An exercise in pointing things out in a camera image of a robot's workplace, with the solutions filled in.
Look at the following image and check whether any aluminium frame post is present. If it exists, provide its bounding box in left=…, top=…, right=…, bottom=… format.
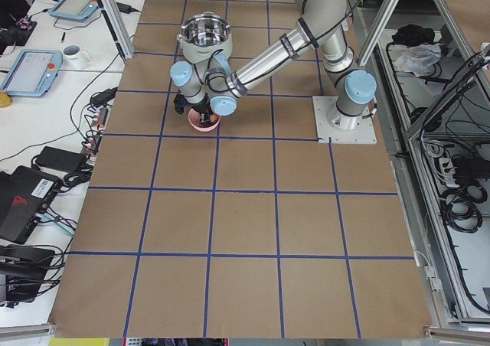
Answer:
left=96, top=0, right=135, bottom=61

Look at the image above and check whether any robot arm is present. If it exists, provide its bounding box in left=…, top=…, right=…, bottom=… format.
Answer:
left=170, top=0, right=377, bottom=130

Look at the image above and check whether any pale green cooking pot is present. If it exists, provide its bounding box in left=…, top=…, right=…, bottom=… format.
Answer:
left=177, top=11, right=233, bottom=64

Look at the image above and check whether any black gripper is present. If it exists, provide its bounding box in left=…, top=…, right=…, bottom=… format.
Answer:
left=196, top=95, right=213, bottom=126

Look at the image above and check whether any black laptop dock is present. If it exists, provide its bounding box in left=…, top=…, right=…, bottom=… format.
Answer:
left=1, top=245, right=55, bottom=308

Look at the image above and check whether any white mug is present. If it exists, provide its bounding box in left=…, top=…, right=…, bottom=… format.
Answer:
left=63, top=45, right=92, bottom=70

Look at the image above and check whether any blue teach pendant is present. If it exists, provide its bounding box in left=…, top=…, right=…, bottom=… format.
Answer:
left=48, top=0, right=99, bottom=21
left=1, top=49, right=63, bottom=97

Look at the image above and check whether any black computer box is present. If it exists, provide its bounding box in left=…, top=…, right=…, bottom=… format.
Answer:
left=1, top=165, right=63, bottom=244

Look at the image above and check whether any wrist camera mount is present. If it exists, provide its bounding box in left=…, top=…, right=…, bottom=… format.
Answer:
left=173, top=93, right=189, bottom=115

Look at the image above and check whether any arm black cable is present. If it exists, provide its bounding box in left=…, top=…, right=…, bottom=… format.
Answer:
left=204, top=47, right=238, bottom=94

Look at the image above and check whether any blue teach pendant near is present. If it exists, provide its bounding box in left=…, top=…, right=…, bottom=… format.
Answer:
left=1, top=49, right=63, bottom=97

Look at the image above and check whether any pink bowl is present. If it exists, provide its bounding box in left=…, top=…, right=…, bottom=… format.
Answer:
left=188, top=109, right=221, bottom=132

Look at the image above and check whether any blue teach pendant far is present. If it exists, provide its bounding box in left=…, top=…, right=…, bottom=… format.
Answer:
left=48, top=0, right=99, bottom=21

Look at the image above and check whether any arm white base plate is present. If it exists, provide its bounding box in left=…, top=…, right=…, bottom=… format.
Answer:
left=312, top=96, right=377, bottom=145

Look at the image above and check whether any black power brick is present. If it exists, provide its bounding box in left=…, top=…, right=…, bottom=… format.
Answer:
left=31, top=146, right=87, bottom=172

